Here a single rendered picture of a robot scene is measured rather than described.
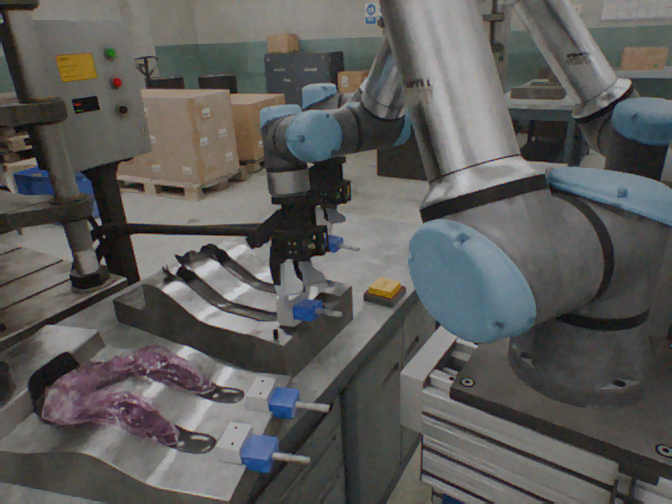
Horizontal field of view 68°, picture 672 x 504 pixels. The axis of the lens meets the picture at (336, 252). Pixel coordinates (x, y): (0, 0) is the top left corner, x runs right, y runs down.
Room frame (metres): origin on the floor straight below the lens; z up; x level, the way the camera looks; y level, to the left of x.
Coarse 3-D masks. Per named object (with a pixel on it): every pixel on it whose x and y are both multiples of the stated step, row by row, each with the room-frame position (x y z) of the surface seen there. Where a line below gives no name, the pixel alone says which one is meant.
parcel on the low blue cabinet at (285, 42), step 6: (270, 36) 8.38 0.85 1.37; (276, 36) 8.31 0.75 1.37; (282, 36) 8.26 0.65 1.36; (288, 36) 8.24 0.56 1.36; (294, 36) 8.37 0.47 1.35; (270, 42) 8.37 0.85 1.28; (276, 42) 8.30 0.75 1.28; (282, 42) 8.25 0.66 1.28; (288, 42) 8.24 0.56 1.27; (294, 42) 8.35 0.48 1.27; (270, 48) 8.38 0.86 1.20; (276, 48) 8.31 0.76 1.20; (282, 48) 8.26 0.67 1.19; (288, 48) 8.23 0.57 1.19; (294, 48) 8.35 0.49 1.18
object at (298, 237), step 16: (288, 208) 0.85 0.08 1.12; (304, 208) 0.82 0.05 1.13; (288, 224) 0.84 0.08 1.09; (304, 224) 0.82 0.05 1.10; (272, 240) 0.83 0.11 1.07; (288, 240) 0.81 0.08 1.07; (304, 240) 0.79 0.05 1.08; (320, 240) 0.83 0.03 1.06; (288, 256) 0.82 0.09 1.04; (304, 256) 0.79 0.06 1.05; (320, 256) 0.82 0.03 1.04
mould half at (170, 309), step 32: (256, 256) 1.11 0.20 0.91; (160, 288) 0.92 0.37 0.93; (224, 288) 0.98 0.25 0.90; (320, 288) 0.97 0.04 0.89; (128, 320) 1.00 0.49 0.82; (160, 320) 0.94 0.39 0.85; (192, 320) 0.88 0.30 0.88; (224, 320) 0.86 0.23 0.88; (256, 320) 0.85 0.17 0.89; (320, 320) 0.86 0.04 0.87; (224, 352) 0.84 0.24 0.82; (256, 352) 0.79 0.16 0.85; (288, 352) 0.77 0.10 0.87
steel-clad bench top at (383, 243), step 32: (352, 224) 1.59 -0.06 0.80; (384, 224) 1.57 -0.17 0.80; (416, 224) 1.56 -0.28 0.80; (352, 256) 1.32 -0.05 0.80; (384, 256) 1.31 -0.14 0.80; (128, 288) 1.19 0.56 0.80; (352, 288) 1.13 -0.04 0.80; (64, 320) 1.04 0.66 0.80; (96, 320) 1.03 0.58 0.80; (352, 320) 0.97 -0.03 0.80; (384, 320) 0.97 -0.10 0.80; (0, 352) 0.91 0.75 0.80; (320, 352) 0.86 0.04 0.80; (352, 352) 0.85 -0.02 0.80; (320, 384) 0.75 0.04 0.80
